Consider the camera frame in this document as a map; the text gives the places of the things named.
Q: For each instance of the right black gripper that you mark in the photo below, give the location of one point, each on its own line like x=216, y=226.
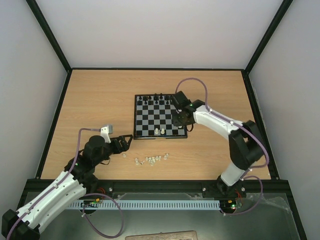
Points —
x=180, y=120

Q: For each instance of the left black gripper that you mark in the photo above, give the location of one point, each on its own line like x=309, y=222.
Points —
x=125, y=146

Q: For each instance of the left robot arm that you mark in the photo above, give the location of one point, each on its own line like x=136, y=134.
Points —
x=75, y=181

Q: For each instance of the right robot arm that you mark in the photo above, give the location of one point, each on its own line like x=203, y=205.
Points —
x=245, y=142

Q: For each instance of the white chess pieces pile centre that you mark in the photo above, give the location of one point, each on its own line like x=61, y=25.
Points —
x=152, y=160

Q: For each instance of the black chess pieces row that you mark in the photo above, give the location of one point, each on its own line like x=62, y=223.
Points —
x=152, y=99

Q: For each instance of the left controller board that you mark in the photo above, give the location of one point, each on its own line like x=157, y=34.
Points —
x=91, y=203

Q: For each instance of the right green controller board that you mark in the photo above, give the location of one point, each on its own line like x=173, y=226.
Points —
x=233, y=203

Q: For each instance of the black and silver chessboard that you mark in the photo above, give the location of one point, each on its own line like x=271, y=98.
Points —
x=149, y=117

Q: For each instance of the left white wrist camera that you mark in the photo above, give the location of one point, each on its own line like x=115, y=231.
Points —
x=105, y=132

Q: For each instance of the light blue cable duct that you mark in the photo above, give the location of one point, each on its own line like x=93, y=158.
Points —
x=212, y=205

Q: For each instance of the black aluminium frame rail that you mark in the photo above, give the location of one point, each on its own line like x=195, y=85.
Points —
x=113, y=187

